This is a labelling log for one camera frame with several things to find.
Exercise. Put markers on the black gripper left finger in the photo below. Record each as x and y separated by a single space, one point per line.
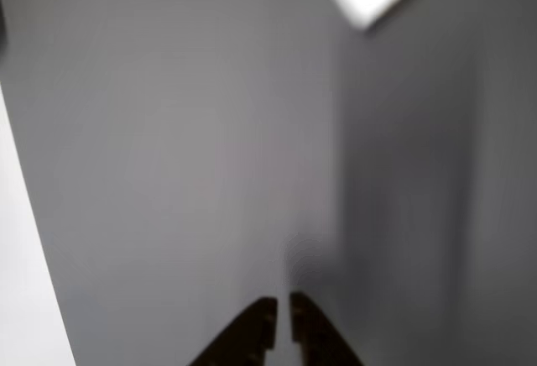
247 336

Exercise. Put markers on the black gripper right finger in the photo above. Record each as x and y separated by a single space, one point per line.
314 336

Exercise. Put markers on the grey desk mat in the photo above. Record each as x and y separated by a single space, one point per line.
210 131

